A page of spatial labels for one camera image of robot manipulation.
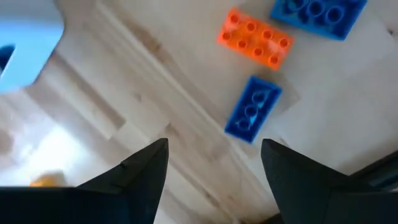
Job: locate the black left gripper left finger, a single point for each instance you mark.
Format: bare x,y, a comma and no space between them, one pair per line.
130,193

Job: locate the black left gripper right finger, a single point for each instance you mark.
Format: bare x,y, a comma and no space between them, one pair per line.
304,193

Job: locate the blue toy brick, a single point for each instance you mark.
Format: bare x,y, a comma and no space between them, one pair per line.
253,109
320,15

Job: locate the yellow toy brick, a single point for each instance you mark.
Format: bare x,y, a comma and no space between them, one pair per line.
49,180

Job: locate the orange toy brick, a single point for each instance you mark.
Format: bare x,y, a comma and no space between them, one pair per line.
255,39

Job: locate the light blue plastic bin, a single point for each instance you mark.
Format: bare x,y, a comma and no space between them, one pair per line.
31,53

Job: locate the black table frame rail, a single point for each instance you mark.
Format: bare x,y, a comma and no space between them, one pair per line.
379,174

